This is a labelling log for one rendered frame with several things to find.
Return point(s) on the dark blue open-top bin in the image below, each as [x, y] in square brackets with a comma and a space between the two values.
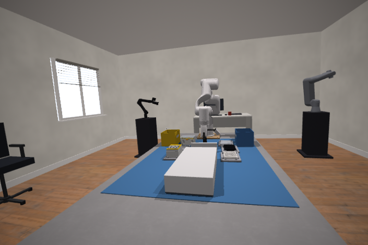
[244, 137]

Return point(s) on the blue bench mat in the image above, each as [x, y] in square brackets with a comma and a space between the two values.
[251, 181]

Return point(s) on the yellow open-top bin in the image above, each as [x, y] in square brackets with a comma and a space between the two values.
[169, 137]

